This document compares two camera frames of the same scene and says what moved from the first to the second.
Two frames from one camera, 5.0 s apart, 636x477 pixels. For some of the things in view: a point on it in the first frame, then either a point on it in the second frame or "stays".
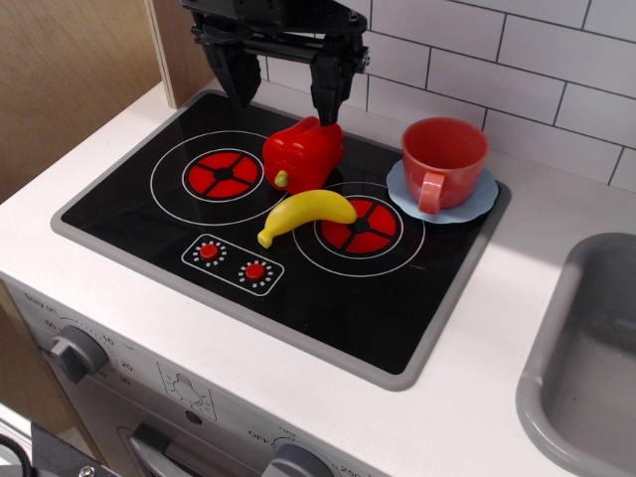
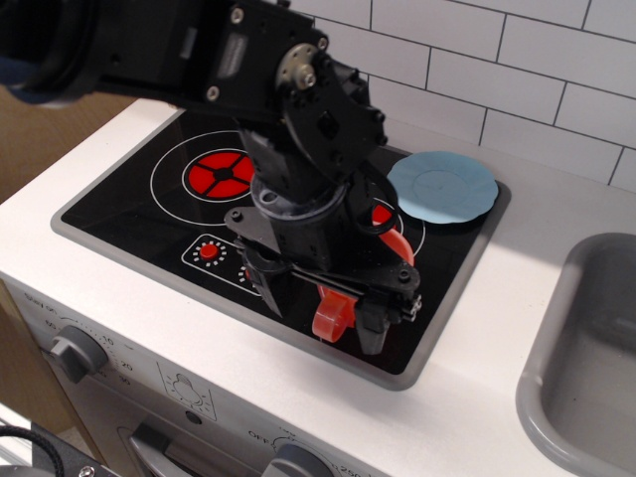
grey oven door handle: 169,454 stays
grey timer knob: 80,353 stays
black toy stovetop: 183,199 stays
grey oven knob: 293,460 stays
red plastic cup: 444,160 → 337,313
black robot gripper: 327,33 → 328,231
